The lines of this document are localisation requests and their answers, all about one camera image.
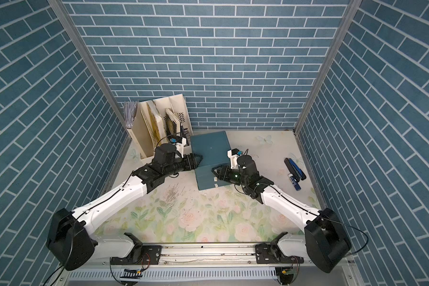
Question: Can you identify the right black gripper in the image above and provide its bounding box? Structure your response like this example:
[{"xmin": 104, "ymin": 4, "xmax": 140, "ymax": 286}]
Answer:
[{"xmin": 212, "ymin": 164, "xmax": 249, "ymax": 188}]

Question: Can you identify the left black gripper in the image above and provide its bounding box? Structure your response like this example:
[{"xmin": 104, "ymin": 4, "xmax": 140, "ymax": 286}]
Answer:
[{"xmin": 162, "ymin": 153, "xmax": 204, "ymax": 178}]

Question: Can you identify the teal three-drawer cabinet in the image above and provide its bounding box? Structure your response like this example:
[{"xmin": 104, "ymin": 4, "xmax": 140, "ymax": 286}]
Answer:
[{"xmin": 191, "ymin": 131, "xmax": 231, "ymax": 191}]

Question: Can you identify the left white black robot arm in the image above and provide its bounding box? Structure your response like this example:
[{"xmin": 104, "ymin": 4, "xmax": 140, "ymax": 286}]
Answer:
[{"xmin": 46, "ymin": 144, "xmax": 203, "ymax": 271}]

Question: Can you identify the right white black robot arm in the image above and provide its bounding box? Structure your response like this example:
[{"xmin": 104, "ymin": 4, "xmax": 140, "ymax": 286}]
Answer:
[{"xmin": 212, "ymin": 155, "xmax": 352, "ymax": 273}]

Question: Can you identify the dark sunflower cover book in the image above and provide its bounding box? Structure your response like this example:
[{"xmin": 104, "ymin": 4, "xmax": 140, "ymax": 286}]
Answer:
[{"xmin": 165, "ymin": 108, "xmax": 181, "ymax": 140}]

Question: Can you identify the yellow cover book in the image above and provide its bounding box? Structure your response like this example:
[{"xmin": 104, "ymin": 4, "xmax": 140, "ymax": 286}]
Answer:
[{"xmin": 146, "ymin": 101, "xmax": 167, "ymax": 147}]

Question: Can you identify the floral table mat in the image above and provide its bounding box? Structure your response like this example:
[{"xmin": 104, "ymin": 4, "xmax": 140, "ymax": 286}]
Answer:
[{"xmin": 96, "ymin": 130, "xmax": 320, "ymax": 243}]

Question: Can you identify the white file organizer rack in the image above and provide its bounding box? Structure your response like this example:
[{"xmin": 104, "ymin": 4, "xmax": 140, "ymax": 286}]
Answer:
[{"xmin": 126, "ymin": 94, "xmax": 193, "ymax": 159}]

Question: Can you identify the small blue white tube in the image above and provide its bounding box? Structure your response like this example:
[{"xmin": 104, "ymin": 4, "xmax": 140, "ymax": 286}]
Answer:
[{"xmin": 289, "ymin": 174, "xmax": 301, "ymax": 191}]

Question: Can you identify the black stapler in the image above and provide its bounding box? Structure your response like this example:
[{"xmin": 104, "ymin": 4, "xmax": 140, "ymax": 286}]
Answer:
[{"xmin": 284, "ymin": 158, "xmax": 300, "ymax": 182}]

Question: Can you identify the blue stapler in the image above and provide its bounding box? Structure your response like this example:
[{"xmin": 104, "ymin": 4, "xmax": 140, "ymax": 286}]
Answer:
[{"xmin": 288, "ymin": 158, "xmax": 306, "ymax": 180}]

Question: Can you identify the purple striped folder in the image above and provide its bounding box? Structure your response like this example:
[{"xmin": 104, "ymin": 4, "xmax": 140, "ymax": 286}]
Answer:
[{"xmin": 123, "ymin": 101, "xmax": 139, "ymax": 129}]

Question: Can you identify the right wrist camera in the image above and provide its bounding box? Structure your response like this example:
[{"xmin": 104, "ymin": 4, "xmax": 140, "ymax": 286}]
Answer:
[{"xmin": 227, "ymin": 148, "xmax": 243, "ymax": 169}]

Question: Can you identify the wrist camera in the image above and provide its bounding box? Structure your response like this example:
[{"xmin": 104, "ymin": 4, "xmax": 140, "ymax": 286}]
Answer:
[
  {"xmin": 169, "ymin": 136, "xmax": 187, "ymax": 156},
  {"xmin": 227, "ymin": 148, "xmax": 243, "ymax": 169}
]

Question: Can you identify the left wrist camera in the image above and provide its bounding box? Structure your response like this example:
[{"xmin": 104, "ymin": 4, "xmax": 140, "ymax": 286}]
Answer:
[{"xmin": 169, "ymin": 136, "xmax": 187, "ymax": 156}]

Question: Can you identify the aluminium mounting rail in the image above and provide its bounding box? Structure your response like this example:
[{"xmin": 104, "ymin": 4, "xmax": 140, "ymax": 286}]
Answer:
[{"xmin": 67, "ymin": 236, "xmax": 347, "ymax": 273}]

